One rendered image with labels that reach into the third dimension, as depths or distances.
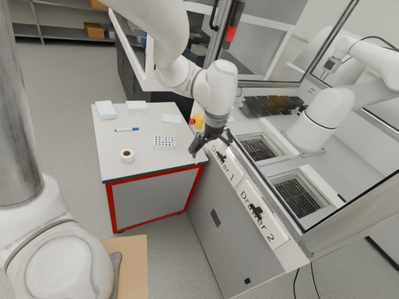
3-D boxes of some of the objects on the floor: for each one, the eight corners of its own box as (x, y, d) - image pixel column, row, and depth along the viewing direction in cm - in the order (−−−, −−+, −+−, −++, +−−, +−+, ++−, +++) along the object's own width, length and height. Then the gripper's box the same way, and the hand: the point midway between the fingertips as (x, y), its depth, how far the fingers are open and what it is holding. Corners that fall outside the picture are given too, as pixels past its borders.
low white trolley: (112, 241, 141) (101, 180, 90) (102, 174, 177) (91, 104, 125) (184, 217, 168) (209, 159, 116) (163, 164, 203) (174, 101, 152)
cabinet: (222, 305, 130) (288, 277, 76) (173, 183, 189) (189, 117, 135) (310, 252, 173) (392, 209, 119) (247, 165, 233) (282, 110, 178)
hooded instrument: (139, 162, 197) (152, -130, 76) (112, 74, 304) (100, -105, 183) (233, 146, 252) (328, -38, 131) (182, 77, 359) (209, -60, 238)
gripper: (187, 134, 65) (186, 171, 81) (249, 120, 73) (237, 156, 89) (180, 121, 70) (180, 158, 85) (238, 108, 77) (228, 145, 93)
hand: (209, 156), depth 86 cm, fingers open, 13 cm apart
